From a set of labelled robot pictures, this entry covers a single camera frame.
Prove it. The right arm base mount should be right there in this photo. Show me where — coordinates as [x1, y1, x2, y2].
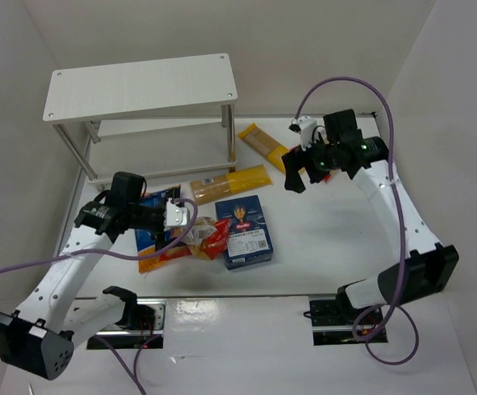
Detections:
[303, 296, 388, 346]

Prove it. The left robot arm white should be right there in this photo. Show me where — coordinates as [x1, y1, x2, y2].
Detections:
[0, 172, 175, 380]

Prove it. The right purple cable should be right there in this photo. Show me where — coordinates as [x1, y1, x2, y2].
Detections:
[294, 77, 420, 365]

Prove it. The yellow spaghetti bag near shelf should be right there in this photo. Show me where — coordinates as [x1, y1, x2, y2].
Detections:
[190, 165, 272, 205]

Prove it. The purple cable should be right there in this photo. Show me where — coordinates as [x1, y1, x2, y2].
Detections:
[294, 77, 420, 365]
[0, 197, 199, 395]

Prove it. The white two-tier metal shelf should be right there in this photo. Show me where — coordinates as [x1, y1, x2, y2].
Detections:
[43, 53, 238, 189]

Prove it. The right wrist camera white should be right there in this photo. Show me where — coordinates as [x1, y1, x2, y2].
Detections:
[289, 115, 317, 151]

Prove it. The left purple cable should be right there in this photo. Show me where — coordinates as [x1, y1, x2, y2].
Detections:
[0, 197, 199, 395]

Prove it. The yellow spaghetti bag far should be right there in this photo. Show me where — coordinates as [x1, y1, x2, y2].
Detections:
[238, 123, 289, 174]

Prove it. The blue Barilla pasta box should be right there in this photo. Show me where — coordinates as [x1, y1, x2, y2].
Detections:
[215, 195, 274, 271]

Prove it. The blue orange pasta bag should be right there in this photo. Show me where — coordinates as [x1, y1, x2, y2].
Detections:
[135, 185, 191, 274]

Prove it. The red fusilli bag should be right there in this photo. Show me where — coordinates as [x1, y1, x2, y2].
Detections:
[158, 216, 231, 262]

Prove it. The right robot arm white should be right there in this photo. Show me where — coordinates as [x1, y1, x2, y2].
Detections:
[282, 109, 459, 322]

